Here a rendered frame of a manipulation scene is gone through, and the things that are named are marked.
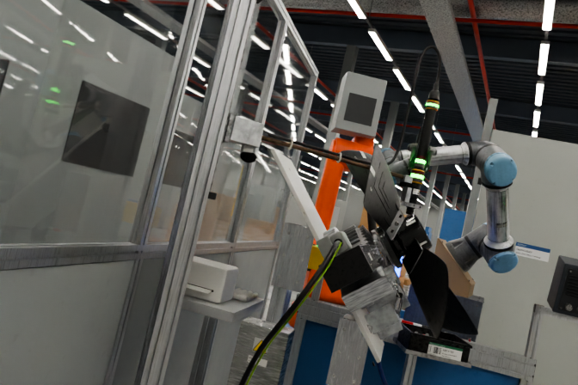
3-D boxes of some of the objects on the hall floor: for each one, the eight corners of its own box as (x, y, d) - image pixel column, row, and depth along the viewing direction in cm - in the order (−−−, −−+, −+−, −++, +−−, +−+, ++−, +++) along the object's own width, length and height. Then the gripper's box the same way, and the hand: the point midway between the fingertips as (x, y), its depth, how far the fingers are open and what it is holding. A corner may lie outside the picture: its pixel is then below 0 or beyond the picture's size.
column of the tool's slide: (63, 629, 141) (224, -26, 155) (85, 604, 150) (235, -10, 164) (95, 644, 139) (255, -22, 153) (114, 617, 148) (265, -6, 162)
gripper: (433, 176, 197) (436, 169, 177) (401, 170, 200) (401, 162, 179) (438, 153, 198) (441, 143, 177) (406, 147, 201) (406, 137, 180)
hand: (423, 145), depth 180 cm, fingers closed on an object, 4 cm apart
